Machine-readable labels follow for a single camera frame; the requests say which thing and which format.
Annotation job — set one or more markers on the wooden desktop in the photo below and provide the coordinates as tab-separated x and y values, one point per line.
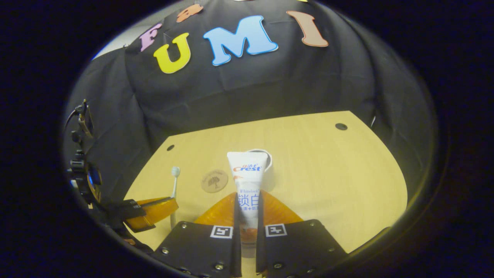
328	185

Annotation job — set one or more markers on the white toothbrush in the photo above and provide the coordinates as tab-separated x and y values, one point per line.
175	172

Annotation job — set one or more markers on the white cup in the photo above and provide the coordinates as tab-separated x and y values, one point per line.
269	161

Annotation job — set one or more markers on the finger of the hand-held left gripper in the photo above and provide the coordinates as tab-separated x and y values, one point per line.
131	210

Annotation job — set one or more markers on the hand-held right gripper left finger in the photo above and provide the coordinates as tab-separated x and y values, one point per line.
233	255

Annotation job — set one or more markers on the white toothpaste tube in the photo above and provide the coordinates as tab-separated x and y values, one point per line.
247	181

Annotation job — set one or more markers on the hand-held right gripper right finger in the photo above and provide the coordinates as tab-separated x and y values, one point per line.
264	255

